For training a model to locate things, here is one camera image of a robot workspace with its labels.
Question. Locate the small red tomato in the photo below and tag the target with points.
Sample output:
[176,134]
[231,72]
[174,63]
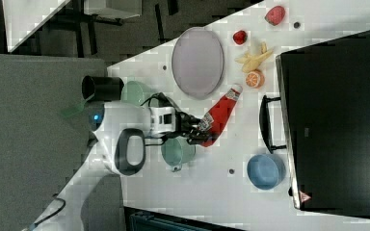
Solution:
[240,37]

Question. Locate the black steel toaster oven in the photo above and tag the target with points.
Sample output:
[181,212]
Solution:
[324,93]

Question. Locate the green spatula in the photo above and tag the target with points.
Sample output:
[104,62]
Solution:
[75,109]

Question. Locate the green perforated colander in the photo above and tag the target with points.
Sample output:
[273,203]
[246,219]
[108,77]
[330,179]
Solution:
[135,93]

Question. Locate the teal measuring cup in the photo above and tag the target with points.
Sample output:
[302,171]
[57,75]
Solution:
[177,152]

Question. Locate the red ketchup bottle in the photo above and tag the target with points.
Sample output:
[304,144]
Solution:
[215,120]

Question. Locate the black cylindrical cup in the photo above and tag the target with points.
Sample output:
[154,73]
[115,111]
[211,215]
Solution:
[102,88]

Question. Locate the red green strawberry toy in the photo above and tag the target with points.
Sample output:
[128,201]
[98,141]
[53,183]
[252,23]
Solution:
[275,15]

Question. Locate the lilac round plate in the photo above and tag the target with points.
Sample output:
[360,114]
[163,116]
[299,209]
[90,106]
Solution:
[198,62]

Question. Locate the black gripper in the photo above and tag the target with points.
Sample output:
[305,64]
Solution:
[189,127]

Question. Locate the blue bowl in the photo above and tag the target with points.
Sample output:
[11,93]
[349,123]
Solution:
[266,171]

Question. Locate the yellow fries toy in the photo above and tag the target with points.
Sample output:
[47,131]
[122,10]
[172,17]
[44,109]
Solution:
[252,62]

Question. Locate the orange slice toy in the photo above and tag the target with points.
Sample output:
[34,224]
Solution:
[255,79]

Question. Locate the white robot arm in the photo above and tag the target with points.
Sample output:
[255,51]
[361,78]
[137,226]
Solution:
[120,149]

